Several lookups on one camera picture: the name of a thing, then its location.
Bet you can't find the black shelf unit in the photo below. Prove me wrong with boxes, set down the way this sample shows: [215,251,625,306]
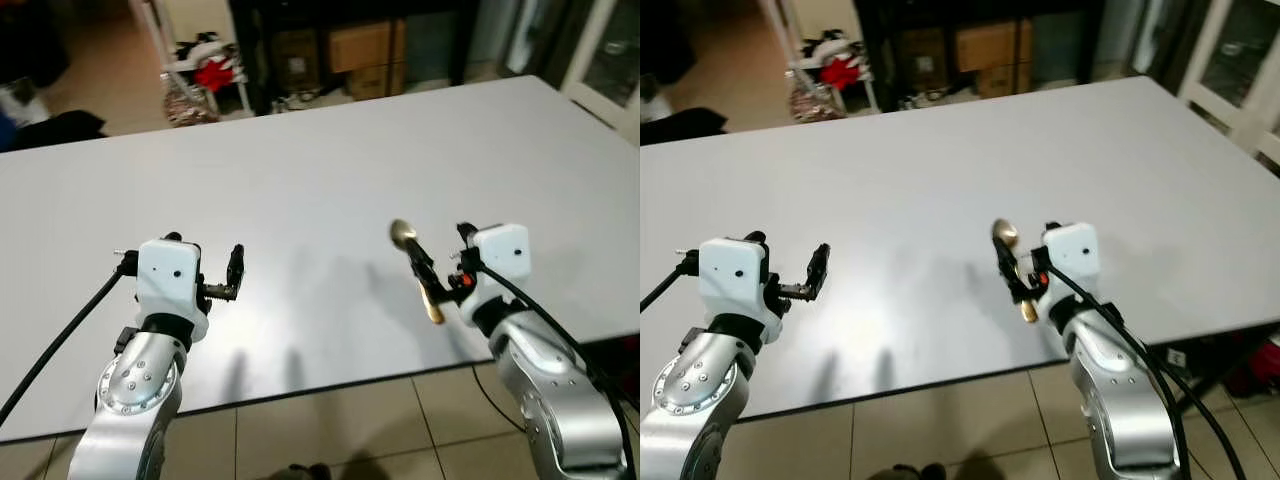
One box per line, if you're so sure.
[853,0,1107,113]
[228,0,483,115]

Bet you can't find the woven brown basket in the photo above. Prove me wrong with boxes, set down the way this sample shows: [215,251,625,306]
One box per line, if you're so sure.
[164,88,219,128]
[787,86,843,124]

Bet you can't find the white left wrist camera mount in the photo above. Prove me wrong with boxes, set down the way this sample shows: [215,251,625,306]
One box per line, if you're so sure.
[696,238,777,343]
[134,238,212,343]

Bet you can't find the small brown cardboard box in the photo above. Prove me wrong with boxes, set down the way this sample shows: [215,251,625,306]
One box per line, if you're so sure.
[345,64,407,100]
[975,64,1035,99]

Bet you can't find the red floor object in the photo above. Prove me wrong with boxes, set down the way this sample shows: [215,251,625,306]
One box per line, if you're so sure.
[1238,338,1280,398]

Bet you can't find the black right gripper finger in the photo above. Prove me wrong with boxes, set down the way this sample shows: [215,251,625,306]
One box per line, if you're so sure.
[994,237,1034,302]
[405,239,454,300]

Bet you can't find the white glass door cabinet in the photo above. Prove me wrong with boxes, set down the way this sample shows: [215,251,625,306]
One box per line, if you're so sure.
[1178,0,1280,169]
[558,0,641,136]

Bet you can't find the gold metal spoon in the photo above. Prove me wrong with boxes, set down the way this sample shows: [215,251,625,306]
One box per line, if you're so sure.
[991,218,1041,324]
[389,219,447,326]

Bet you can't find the red cloth item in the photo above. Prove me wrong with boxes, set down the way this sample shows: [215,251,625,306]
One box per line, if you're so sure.
[819,56,862,91]
[194,60,237,94]

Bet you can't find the white metal rack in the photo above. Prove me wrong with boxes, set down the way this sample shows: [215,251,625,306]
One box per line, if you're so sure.
[758,0,881,119]
[128,0,253,123]

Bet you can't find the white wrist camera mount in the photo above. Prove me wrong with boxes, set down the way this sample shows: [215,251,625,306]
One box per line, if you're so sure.
[696,238,777,343]
[1038,221,1102,323]
[466,224,532,313]
[134,238,212,343]

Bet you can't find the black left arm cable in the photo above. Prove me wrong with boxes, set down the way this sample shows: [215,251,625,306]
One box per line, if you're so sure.
[640,250,701,313]
[0,252,139,429]

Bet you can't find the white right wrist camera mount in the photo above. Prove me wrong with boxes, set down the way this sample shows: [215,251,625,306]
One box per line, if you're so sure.
[1038,221,1102,323]
[466,224,532,313]

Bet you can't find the black bag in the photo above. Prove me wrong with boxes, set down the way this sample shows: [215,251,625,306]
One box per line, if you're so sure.
[0,109,108,153]
[640,106,730,147]

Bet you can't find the large brown cardboard box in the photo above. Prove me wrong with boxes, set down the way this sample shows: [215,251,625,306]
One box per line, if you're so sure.
[328,19,407,73]
[954,19,1035,72]

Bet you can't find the dark robot feet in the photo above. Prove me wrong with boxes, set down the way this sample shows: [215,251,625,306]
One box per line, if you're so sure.
[866,462,947,480]

